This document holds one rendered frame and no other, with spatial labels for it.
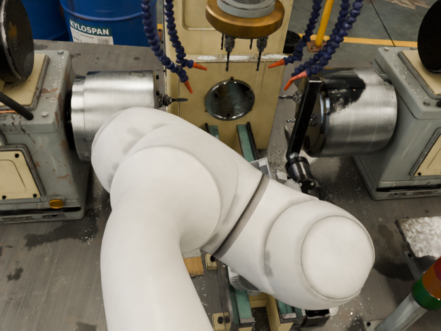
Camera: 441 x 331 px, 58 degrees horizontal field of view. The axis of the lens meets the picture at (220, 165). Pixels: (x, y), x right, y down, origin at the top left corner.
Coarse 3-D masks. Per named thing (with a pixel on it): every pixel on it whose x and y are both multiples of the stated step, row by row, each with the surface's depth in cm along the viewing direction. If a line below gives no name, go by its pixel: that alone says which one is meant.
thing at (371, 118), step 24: (336, 72) 104; (360, 72) 105; (288, 96) 113; (336, 96) 100; (360, 96) 101; (384, 96) 102; (288, 120) 105; (312, 120) 105; (336, 120) 100; (360, 120) 101; (384, 120) 102; (312, 144) 109; (336, 144) 104; (360, 144) 105; (384, 144) 109
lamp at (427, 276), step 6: (432, 264) 73; (432, 270) 72; (426, 276) 74; (432, 276) 72; (426, 282) 74; (432, 282) 72; (438, 282) 70; (426, 288) 74; (432, 288) 72; (438, 288) 71; (432, 294) 73; (438, 294) 72
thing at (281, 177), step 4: (276, 172) 87; (280, 172) 87; (276, 176) 87; (280, 176) 86; (284, 176) 87; (276, 180) 86; (280, 180) 86; (284, 180) 87; (232, 272) 78; (236, 272) 78; (248, 292) 86; (252, 292) 86; (256, 292) 86; (260, 292) 86
